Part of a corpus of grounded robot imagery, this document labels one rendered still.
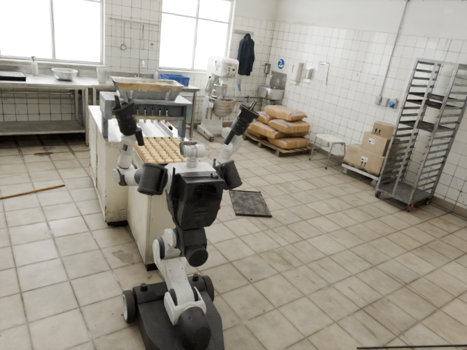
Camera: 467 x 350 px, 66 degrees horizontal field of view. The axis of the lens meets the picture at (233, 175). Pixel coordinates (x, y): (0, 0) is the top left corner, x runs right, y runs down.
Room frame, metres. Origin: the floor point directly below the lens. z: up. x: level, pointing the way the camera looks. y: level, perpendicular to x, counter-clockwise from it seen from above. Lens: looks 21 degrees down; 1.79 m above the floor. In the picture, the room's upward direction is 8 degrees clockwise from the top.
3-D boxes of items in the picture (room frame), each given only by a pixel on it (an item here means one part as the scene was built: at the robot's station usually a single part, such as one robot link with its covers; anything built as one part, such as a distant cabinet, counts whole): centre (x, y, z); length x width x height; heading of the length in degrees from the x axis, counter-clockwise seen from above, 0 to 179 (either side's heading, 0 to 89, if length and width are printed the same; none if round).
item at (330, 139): (5.66, -1.51, 0.23); 0.45 x 0.45 x 0.46; 30
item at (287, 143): (6.07, -0.88, 0.19); 0.72 x 0.42 x 0.15; 132
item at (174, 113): (3.05, 0.84, 1.01); 0.72 x 0.33 x 0.34; 119
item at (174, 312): (1.66, 0.18, 0.28); 0.21 x 0.20 x 0.13; 29
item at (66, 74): (4.99, 2.52, 0.94); 0.33 x 0.33 x 0.12
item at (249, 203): (3.71, -0.23, 0.02); 0.60 x 0.40 x 0.03; 11
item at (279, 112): (6.27, -0.73, 0.62); 0.72 x 0.42 x 0.17; 44
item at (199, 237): (1.68, 0.18, 0.71); 0.28 x 0.13 x 0.18; 29
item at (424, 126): (4.49, -2.30, 1.05); 0.60 x 0.40 x 0.01; 131
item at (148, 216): (2.61, 0.59, 0.45); 0.70 x 0.34 x 0.90; 29
